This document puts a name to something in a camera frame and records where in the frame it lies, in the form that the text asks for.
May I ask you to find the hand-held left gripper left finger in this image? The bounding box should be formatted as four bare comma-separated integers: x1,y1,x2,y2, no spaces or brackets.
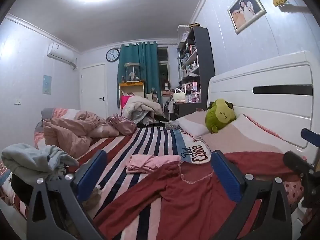
26,149,108,240

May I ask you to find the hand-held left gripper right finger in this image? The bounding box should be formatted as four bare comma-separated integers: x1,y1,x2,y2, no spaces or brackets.
210,150,293,240

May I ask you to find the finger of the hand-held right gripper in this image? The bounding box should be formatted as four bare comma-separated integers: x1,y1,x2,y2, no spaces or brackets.
301,127,320,147

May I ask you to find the red garment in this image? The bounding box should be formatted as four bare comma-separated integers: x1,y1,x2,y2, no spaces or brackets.
92,151,303,240

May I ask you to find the grey clothes pile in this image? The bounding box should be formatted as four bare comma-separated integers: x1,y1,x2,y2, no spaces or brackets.
1,144,79,180

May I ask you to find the beige clothes pile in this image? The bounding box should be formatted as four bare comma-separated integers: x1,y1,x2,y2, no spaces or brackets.
122,95,164,125

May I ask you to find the pink patterned bed sheet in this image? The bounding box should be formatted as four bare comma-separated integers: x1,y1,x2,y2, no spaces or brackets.
0,107,304,218

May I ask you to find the mauve pillow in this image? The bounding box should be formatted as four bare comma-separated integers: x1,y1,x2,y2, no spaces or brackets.
201,114,295,155

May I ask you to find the pink quilt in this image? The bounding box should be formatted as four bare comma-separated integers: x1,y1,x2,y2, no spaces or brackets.
42,110,120,157

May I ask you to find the pink garment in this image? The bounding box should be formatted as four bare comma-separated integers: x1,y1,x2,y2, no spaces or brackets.
125,154,181,174

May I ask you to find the pink satin cloth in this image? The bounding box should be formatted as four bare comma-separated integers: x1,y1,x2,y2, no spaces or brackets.
106,114,137,136

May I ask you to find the green plush toy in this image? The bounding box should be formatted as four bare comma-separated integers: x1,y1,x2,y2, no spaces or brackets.
205,99,236,134

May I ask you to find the white pillow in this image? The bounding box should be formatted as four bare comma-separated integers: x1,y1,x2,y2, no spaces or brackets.
176,110,213,139

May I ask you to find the striped blanket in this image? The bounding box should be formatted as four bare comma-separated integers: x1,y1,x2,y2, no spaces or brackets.
75,126,213,240

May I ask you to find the white bed headboard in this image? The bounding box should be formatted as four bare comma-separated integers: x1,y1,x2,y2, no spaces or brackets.
206,51,314,149

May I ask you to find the black garment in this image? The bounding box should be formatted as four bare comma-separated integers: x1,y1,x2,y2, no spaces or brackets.
10,174,35,205

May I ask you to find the bright pink cloth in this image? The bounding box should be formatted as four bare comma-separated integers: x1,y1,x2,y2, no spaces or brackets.
121,95,133,115

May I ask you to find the white door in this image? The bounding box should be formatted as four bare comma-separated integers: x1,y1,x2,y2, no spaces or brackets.
80,64,108,118

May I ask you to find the white handbag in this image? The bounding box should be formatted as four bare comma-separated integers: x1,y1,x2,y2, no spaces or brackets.
172,88,187,102

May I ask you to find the yellow cabinet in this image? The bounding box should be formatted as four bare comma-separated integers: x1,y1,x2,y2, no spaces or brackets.
119,81,145,117

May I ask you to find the glass display case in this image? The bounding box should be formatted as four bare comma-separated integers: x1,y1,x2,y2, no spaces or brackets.
124,62,141,83

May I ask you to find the brown wig on stand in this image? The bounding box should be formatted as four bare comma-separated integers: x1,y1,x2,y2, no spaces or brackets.
160,79,172,97

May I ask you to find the dark bookshelf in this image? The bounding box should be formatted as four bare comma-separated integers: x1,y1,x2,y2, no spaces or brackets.
177,26,215,105

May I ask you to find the teal curtain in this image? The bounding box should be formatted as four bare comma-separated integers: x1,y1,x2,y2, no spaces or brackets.
117,41,160,108

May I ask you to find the window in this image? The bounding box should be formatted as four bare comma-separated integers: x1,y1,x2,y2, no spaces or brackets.
157,47,170,90

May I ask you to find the white air conditioner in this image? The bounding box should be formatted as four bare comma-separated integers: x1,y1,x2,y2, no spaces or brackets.
47,42,77,68

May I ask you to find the framed photo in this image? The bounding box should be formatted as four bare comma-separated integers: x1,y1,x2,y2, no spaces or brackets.
227,0,267,35

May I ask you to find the clear box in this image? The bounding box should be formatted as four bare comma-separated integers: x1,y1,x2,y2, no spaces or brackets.
177,24,192,43

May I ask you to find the light blue wall poster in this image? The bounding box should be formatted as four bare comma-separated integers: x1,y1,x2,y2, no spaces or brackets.
42,75,52,95

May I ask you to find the round wall clock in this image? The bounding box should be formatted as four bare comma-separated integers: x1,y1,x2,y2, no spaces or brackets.
106,48,121,62

